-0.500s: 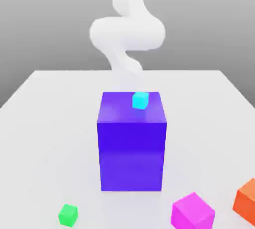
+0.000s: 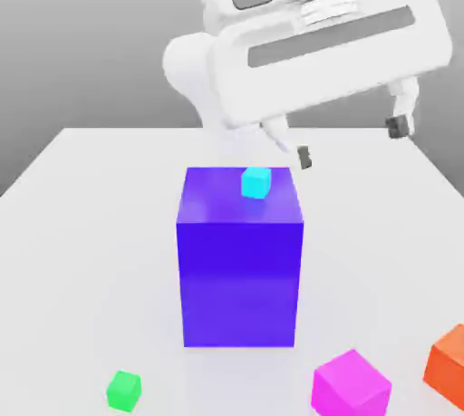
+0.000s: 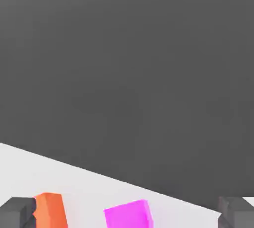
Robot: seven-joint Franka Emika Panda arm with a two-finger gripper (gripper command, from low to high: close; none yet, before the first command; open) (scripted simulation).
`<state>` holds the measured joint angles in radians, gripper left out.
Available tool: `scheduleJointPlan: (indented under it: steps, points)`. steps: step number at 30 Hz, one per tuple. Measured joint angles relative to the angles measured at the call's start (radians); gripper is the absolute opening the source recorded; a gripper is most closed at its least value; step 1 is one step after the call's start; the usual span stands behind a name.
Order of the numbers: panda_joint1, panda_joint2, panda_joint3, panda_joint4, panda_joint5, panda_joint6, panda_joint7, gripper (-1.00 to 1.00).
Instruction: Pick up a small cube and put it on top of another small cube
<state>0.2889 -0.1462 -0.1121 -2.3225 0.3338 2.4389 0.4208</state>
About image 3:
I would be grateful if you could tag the large orange box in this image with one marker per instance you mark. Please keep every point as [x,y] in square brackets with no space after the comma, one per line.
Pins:
[50,211]

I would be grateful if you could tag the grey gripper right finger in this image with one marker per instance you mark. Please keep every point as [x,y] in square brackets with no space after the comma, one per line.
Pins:
[236,215]

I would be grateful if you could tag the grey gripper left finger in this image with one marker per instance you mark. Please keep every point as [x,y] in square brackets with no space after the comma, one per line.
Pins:
[13,214]

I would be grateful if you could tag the small magenta cube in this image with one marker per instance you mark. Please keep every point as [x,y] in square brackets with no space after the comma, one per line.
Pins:
[128,215]

